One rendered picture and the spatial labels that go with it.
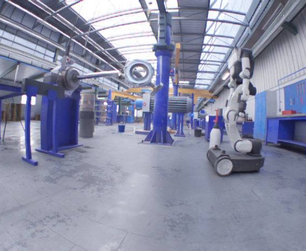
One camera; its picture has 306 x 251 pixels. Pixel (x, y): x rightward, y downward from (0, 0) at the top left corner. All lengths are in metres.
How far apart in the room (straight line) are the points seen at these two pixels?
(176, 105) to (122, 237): 4.73
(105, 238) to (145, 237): 0.17
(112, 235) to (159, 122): 2.68
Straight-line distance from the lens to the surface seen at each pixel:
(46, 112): 2.15
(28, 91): 1.64
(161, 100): 3.11
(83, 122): 3.64
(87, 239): 0.69
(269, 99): 5.46
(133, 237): 0.69
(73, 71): 2.30
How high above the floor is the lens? 0.51
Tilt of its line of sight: 2 degrees down
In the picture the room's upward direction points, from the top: 3 degrees clockwise
